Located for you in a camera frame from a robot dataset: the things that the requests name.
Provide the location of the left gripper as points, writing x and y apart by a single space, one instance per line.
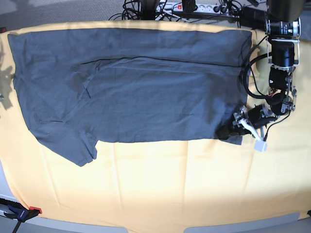
257 117

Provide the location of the black pole base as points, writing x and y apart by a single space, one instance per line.
148 9

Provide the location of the blue bar clamp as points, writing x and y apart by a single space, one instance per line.
18 212

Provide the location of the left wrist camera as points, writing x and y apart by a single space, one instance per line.
260 146

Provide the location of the blue-grey T-shirt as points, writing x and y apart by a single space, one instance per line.
78 87

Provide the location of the white power strip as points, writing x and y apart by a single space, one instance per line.
178 9

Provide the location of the black power adapter box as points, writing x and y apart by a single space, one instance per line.
251 17

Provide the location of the yellow table cloth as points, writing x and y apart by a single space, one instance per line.
162 187

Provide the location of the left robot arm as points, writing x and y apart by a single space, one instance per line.
282 25

